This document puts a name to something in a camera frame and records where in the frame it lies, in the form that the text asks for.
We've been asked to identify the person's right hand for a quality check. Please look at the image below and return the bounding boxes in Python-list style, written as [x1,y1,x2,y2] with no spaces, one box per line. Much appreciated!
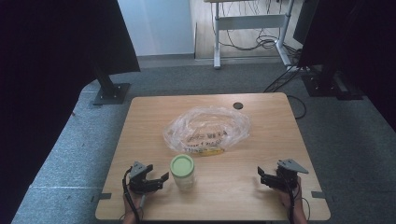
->
[277,175,304,217]

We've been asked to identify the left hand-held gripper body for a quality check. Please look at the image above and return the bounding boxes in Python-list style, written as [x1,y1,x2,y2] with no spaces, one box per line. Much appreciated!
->
[128,161,161,196]

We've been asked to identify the black floor cable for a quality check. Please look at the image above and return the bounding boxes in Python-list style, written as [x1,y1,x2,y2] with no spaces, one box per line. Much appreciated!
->
[262,43,308,120]

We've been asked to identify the person's left hand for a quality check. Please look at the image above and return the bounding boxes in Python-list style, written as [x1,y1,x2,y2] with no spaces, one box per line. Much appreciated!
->
[122,189,148,219]

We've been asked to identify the clear jar with green lid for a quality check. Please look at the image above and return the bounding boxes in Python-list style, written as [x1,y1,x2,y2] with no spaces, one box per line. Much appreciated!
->
[169,153,198,191]

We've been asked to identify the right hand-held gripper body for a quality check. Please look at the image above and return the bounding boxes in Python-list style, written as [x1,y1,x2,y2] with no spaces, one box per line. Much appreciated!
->
[264,159,310,191]

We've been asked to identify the dark metal stand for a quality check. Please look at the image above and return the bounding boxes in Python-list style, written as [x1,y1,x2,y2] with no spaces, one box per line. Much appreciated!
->
[92,60,132,106]
[300,60,364,101]

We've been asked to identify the clear plastic bag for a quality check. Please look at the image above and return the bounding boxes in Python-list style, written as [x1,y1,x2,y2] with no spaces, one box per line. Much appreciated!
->
[162,105,252,157]

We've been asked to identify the black curtain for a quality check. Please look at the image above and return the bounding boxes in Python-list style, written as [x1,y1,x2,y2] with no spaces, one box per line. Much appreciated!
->
[297,0,396,133]
[0,0,142,224]

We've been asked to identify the thin black cable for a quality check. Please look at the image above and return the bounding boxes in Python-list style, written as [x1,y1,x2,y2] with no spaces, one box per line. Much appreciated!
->
[301,197,312,222]

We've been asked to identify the bundle of black cables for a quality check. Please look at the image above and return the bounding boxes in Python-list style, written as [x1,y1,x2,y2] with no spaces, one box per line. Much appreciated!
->
[210,0,281,52]

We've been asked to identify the white desk frame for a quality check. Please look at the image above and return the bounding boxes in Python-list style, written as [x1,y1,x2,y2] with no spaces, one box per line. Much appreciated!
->
[203,0,296,70]

